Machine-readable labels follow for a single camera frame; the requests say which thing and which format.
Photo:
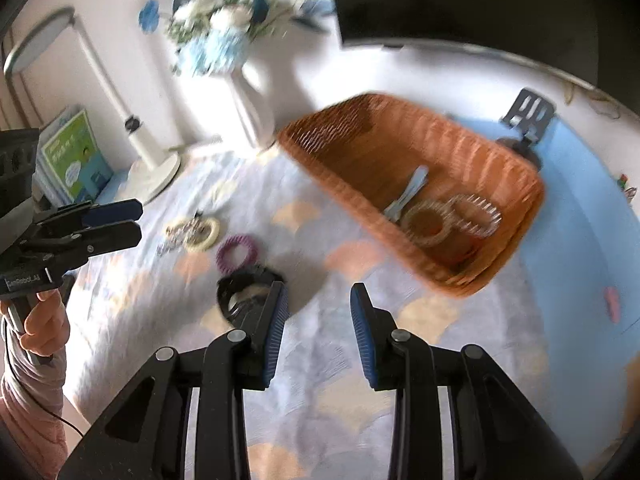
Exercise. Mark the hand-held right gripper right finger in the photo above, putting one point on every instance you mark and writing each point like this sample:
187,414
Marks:
361,330

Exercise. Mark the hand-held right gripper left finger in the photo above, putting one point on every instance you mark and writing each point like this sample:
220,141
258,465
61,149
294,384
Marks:
275,330

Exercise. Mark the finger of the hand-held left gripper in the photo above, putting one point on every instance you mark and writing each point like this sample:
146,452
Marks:
112,211
107,240

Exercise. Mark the dangling earring with black bead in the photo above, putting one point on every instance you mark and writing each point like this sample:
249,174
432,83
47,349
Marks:
175,232

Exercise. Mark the brown wicker basket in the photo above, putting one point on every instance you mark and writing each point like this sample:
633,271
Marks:
350,150

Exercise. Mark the person's left forearm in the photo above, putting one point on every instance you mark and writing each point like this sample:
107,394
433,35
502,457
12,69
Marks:
30,410

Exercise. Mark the person's left hand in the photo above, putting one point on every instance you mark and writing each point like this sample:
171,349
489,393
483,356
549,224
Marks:
47,325

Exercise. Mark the pale blue book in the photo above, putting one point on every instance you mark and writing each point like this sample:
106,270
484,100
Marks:
56,126

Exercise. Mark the green book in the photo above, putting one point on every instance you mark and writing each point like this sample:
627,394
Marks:
75,155

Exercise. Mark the white desk lamp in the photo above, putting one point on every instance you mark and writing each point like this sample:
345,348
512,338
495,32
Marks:
147,145

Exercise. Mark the light blue hair clip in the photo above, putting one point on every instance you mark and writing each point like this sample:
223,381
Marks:
407,192

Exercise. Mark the clear claw hair clip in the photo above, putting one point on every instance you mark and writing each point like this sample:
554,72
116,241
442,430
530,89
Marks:
487,225

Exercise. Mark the white vase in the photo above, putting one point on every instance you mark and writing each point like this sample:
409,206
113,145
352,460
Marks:
250,105

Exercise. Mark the blue and white flower bouquet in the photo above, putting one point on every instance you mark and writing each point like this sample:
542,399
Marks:
215,35

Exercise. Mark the light blue mat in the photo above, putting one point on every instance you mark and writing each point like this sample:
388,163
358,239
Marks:
575,220

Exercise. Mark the metal phone stand wooden base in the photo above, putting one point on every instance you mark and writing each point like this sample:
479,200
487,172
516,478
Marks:
530,110

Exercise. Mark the small colourful item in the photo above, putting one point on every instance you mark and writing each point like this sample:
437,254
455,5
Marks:
624,182

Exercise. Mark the black monitor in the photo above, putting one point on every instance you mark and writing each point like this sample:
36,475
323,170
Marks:
400,0

